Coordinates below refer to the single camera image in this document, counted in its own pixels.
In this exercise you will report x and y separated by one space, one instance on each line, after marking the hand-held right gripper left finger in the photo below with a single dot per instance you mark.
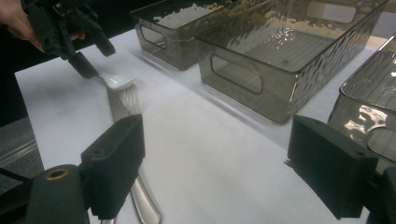
113 165

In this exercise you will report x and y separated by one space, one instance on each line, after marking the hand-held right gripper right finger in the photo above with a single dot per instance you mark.
330 165

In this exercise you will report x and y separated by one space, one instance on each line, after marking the white plastic spoon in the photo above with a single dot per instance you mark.
120 81

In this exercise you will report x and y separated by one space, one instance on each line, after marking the metal fork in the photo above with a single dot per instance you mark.
130 101

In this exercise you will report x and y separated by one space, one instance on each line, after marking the smoky clear plastic bin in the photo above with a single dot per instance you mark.
280 93
367 102
174 53

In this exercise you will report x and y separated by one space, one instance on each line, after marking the white table cover sheet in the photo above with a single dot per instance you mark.
202 171

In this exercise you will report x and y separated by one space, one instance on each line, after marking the aluminium floor rail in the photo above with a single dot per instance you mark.
18 154

